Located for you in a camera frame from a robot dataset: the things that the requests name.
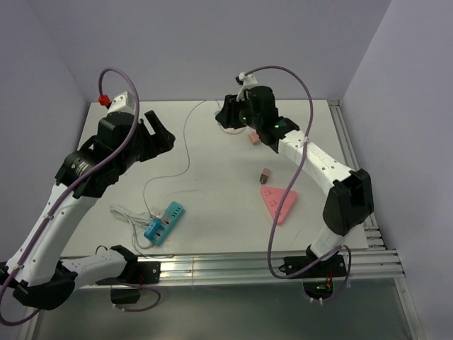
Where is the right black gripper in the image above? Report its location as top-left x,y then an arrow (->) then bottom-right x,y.
215,93 -> 261,131

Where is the pink USB charger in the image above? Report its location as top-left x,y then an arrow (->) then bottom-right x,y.
248,132 -> 260,145

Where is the light blue thin cable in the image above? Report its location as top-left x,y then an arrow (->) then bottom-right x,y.
141,99 -> 222,213

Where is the white power cord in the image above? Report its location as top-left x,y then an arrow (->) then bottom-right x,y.
109,204 -> 160,249

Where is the pink triangular power strip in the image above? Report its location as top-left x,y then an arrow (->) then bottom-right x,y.
260,186 -> 298,226

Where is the blue square plug adapter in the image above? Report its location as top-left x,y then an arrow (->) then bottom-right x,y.
144,218 -> 162,241

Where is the teal power strip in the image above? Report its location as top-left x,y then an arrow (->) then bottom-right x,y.
144,201 -> 185,247

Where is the light blue USB charger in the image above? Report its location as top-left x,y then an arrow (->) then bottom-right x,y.
158,212 -> 172,226

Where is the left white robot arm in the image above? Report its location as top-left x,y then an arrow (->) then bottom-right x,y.
1,110 -> 176,310

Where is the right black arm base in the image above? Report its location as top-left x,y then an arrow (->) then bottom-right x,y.
279,253 -> 351,304

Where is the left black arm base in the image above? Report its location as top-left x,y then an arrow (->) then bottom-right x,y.
110,261 -> 161,312

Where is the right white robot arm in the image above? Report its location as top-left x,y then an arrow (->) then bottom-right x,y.
215,86 -> 374,276

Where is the brown small plug adapter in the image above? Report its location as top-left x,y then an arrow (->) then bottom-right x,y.
259,168 -> 271,185

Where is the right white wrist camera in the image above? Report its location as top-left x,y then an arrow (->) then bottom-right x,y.
235,72 -> 259,101

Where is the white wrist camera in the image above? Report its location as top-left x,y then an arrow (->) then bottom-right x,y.
235,72 -> 259,101
98,91 -> 136,115

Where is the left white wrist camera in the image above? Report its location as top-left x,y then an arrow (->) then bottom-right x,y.
98,91 -> 136,115

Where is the aluminium rail frame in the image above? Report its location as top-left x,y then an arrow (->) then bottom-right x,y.
62,101 -> 425,339

